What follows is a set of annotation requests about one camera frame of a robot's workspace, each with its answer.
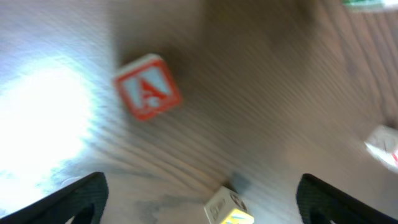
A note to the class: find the yellow wooden block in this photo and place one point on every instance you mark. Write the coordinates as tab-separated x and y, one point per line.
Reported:
226	207

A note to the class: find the red letter A block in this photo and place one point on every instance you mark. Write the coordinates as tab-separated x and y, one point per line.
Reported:
146	87

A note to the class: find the green letter R block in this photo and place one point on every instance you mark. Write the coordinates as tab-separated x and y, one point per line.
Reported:
371	5

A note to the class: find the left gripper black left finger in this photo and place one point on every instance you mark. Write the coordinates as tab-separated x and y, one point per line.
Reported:
82	202

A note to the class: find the white block with red drawing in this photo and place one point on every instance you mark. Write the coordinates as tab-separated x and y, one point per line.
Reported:
382	145

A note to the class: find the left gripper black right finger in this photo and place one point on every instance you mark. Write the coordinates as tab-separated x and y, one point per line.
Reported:
320	202

